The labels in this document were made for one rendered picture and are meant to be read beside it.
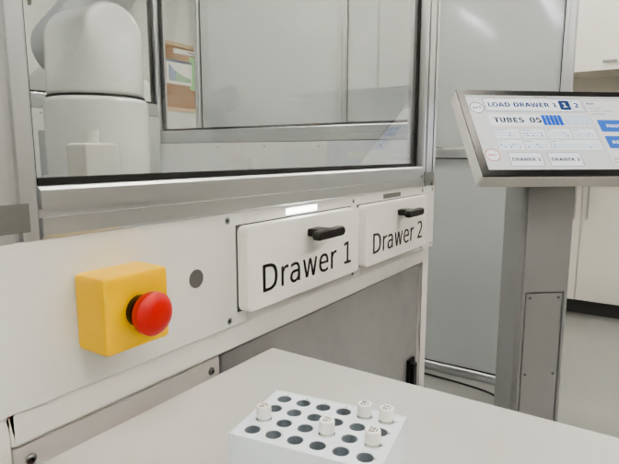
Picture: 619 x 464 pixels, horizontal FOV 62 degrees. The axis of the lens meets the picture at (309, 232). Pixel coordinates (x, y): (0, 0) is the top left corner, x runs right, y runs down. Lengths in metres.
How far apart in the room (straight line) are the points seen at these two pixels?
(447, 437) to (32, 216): 0.41
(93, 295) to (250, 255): 0.23
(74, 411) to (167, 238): 0.19
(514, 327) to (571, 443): 1.12
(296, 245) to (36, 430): 0.38
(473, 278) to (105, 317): 2.07
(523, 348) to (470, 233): 0.84
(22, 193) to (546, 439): 0.51
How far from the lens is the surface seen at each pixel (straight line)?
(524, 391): 1.73
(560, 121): 1.63
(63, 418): 0.56
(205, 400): 0.58
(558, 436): 0.56
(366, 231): 0.91
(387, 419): 0.45
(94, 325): 0.50
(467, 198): 2.38
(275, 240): 0.69
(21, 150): 0.49
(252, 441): 0.43
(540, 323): 1.68
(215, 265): 0.63
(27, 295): 0.50
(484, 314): 2.45
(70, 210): 0.51
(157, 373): 0.61
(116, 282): 0.49
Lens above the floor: 1.02
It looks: 9 degrees down
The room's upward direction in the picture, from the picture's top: straight up
